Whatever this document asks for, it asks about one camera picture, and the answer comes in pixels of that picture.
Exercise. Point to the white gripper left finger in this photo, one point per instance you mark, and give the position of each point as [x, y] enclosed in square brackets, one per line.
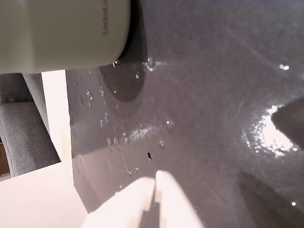
[123, 204]

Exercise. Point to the grey fabric sofa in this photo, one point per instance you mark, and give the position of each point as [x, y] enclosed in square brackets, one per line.
[21, 133]

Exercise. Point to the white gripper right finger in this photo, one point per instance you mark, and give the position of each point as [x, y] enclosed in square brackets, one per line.
[174, 204]

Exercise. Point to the grey glossy table mat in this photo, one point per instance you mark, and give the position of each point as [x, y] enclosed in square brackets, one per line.
[202, 107]

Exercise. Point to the white cup with grey lettering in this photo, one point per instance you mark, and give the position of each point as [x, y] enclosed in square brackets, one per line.
[61, 33]

